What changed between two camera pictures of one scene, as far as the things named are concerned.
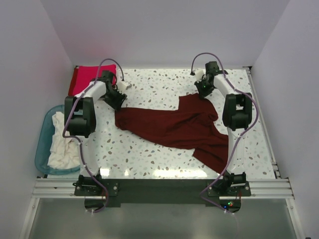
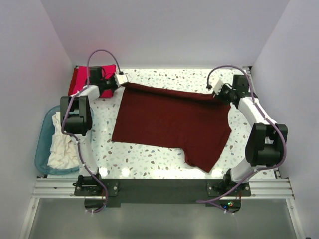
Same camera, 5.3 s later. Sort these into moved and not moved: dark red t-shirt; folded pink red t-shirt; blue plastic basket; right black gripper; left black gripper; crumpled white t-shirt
Moved: right black gripper; dark red t-shirt; left black gripper
Not moved: crumpled white t-shirt; blue plastic basket; folded pink red t-shirt
